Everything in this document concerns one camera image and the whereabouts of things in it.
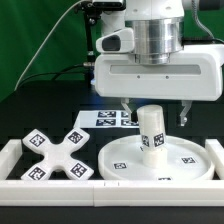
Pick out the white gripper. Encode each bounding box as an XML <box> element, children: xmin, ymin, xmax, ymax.
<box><xmin>94</xmin><ymin>28</ymin><xmax>224</xmax><ymax>126</ymax></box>

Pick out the white round table top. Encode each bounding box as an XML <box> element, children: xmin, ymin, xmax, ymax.
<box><xmin>98</xmin><ymin>135</ymin><xmax>215</xmax><ymax>181</ymax></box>

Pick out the white cross-shaped table base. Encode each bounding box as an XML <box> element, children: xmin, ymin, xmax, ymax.
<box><xmin>21</xmin><ymin>128</ymin><xmax>94</xmax><ymax>181</ymax></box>

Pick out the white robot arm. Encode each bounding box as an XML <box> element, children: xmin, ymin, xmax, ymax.
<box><xmin>92</xmin><ymin>0</ymin><xmax>224</xmax><ymax>125</ymax></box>

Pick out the white sheet with markers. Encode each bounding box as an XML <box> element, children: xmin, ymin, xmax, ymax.
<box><xmin>74</xmin><ymin>110</ymin><xmax>138</xmax><ymax>128</ymax></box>

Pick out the white U-shaped fence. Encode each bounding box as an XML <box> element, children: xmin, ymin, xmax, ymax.
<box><xmin>0</xmin><ymin>140</ymin><xmax>224</xmax><ymax>207</ymax></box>

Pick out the black cable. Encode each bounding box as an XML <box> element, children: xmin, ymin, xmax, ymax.
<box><xmin>19</xmin><ymin>63</ymin><xmax>96</xmax><ymax>88</ymax></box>

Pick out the white cable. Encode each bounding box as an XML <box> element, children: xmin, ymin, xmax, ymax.
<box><xmin>13</xmin><ymin>0</ymin><xmax>84</xmax><ymax>92</ymax></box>

